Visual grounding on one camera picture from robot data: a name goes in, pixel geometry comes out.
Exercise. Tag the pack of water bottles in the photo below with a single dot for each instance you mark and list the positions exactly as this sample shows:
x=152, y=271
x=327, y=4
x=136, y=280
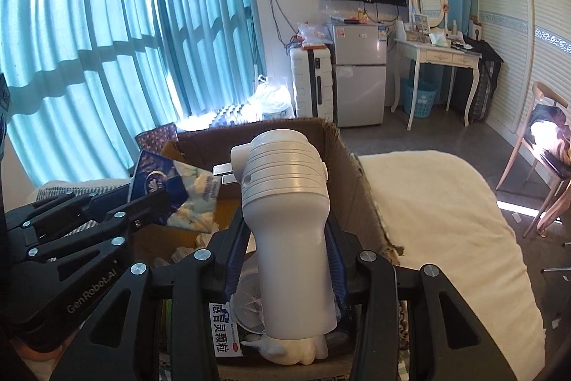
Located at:
x=231, y=115

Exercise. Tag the green white medicine box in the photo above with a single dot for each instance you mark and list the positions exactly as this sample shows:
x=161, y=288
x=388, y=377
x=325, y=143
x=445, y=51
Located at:
x=225, y=334

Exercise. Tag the white bear toy blue star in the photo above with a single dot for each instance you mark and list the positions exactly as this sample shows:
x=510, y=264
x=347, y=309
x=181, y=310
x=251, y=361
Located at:
x=290, y=352

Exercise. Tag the large water jug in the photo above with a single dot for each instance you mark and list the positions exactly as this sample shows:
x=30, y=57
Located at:
x=271, y=99

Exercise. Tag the teal window curtain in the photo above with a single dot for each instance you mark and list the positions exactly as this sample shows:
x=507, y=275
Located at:
x=88, y=76

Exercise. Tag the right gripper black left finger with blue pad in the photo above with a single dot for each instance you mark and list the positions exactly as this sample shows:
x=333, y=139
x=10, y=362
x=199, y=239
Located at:
x=206, y=276

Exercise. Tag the wooden chair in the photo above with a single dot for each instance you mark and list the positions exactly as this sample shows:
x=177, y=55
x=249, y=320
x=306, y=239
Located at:
x=540, y=92

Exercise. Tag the white lace cloth bundle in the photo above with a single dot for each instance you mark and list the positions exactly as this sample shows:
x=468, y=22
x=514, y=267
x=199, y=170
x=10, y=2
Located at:
x=202, y=242

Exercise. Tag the cream fuzzy blanket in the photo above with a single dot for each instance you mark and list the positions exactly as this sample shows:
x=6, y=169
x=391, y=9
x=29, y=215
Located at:
x=441, y=211

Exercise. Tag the blue laundry basket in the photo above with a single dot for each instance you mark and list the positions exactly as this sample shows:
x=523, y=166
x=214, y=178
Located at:
x=425, y=97

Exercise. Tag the clear cotton swab cup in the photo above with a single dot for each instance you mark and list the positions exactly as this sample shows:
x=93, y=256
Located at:
x=246, y=303

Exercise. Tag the white suitcase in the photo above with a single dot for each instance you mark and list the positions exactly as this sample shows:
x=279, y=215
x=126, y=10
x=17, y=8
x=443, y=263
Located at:
x=312, y=83

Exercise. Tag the blue white tissue pack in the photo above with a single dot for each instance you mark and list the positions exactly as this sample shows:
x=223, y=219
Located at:
x=192, y=192

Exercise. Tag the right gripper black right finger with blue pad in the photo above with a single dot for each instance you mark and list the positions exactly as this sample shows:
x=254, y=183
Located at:
x=447, y=341

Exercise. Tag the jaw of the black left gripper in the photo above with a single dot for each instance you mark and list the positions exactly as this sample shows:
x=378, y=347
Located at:
x=61, y=224
x=49, y=211

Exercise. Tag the patterned dark bag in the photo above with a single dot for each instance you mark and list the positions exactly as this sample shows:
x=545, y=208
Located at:
x=155, y=140

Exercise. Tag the silver mini fridge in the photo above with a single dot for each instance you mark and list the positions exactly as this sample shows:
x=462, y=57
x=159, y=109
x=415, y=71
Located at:
x=360, y=70

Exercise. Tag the brown cardboard box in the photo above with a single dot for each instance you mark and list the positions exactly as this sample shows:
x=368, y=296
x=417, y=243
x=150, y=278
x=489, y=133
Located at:
x=351, y=203

